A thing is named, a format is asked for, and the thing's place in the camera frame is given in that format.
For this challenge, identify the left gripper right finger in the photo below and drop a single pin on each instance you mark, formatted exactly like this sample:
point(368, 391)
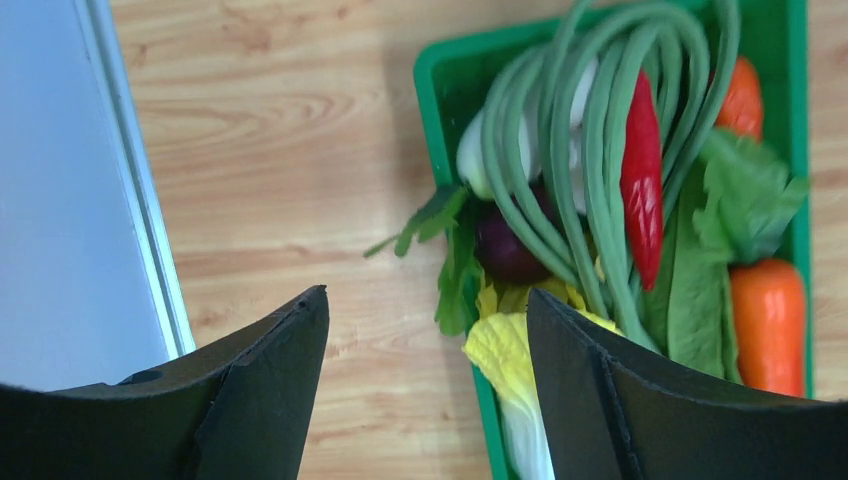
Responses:
point(613, 409)

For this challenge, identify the green spinach leaf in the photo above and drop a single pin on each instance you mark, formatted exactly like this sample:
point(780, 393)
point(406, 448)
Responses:
point(689, 312)

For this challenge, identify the green plastic tray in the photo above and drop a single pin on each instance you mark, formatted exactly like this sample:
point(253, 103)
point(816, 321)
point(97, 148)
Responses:
point(452, 77)

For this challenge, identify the small orange carrot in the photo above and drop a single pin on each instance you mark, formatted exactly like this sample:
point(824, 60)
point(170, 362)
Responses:
point(742, 110)

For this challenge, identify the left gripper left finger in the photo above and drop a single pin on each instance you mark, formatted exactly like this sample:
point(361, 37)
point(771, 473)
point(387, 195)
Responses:
point(238, 408)

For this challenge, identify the red chili pepper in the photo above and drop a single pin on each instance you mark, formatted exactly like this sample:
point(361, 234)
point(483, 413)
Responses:
point(641, 179)

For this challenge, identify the green long beans bundle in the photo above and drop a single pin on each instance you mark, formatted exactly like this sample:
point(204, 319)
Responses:
point(553, 139)

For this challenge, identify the purple onion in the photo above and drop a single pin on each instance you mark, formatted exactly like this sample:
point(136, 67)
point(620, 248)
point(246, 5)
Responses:
point(501, 254)

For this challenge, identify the large orange carrot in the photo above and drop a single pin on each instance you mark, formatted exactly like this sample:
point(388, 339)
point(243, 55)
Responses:
point(769, 315)

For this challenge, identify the white mushroom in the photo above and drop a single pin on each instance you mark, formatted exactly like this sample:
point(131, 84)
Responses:
point(469, 157)

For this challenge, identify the green cilantro leaf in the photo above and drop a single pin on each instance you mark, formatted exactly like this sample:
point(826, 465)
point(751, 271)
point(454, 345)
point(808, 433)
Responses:
point(445, 215)

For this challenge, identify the yellow napa cabbage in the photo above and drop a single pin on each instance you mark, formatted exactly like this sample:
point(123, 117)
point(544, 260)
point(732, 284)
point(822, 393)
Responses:
point(497, 346)

